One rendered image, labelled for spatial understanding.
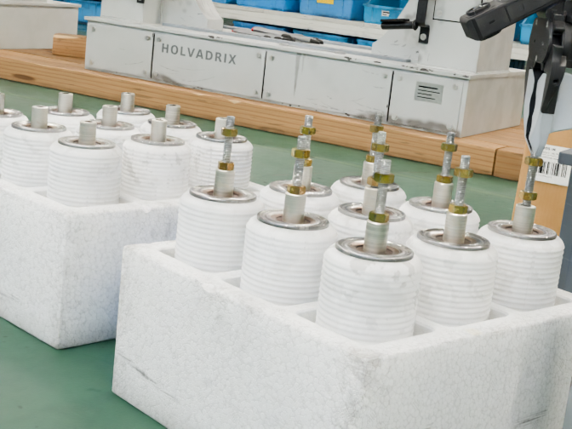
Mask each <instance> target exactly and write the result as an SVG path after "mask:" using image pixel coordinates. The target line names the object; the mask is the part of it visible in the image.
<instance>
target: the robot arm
mask: <svg viewBox="0 0 572 429"><path fill-rule="evenodd" d="M535 13H536V14H537V16H538V17H536V18H535V20H534V23H533V26H532V30H531V33H530V38H529V55H528V59H527V65H526V71H525V79H524V95H523V103H524V108H523V123H524V137H525V139H526V142H527V145H528V147H529V151H531V148H532V149H533V152H534V154H535V156H537V157H540V156H541V154H542V152H543V150H544V148H545V145H546V142H547V139H548V135H549V134H550V133H553V132H558V131H564V130H570V129H572V75H571V74H569V73H567V72H565V70H566V68H572V0H493V1H491V2H485V3H481V4H479V5H477V6H475V7H473V8H471V9H469V10H467V11H466V14H463V15H462V16H461V17H460V24H461V26H462V29H463V31H464V33H465V35H466V37H469V38H470V39H473V40H475V41H484V40H486V39H488V38H491V37H493V36H495V35H497V34H498V33H500V32H501V30H502V29H504V28H506V27H508V26H511V25H513V24H515V23H517V22H519V21H520V20H523V19H525V18H527V17H529V16H531V15H532V14H535ZM531 146H532V147H531ZM530 153H531V152H530Z"/></svg>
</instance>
